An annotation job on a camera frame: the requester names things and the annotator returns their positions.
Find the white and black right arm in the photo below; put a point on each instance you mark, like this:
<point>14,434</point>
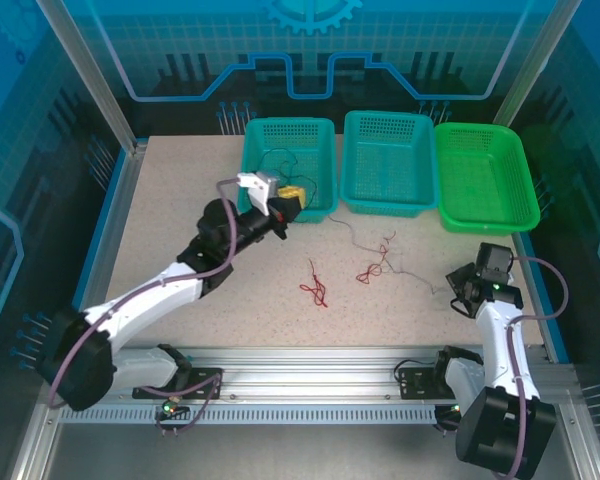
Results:
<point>505,350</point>

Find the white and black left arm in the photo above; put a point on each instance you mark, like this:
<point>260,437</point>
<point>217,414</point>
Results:
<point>145,300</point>

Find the teal perforated plastic basket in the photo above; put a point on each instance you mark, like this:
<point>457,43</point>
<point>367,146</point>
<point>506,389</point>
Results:
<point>387,165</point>
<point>320,165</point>

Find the green perforated plastic basket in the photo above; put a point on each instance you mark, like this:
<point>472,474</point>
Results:
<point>485,180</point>

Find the blue transparent side panel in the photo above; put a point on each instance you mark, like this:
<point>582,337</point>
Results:
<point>585,165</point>
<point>25,175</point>

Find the blue printed back panel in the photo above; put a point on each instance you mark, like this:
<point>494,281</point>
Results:
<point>300,50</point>

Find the small lit circuit board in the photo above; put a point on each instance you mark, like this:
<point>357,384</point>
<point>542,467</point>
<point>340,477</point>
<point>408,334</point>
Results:
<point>169,409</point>
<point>452,410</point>

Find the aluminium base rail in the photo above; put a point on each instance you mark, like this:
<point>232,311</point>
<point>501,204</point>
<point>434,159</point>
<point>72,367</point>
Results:
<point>305,375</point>

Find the aluminium frame post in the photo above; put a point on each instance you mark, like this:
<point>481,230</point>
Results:
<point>535,65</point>
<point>95,75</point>

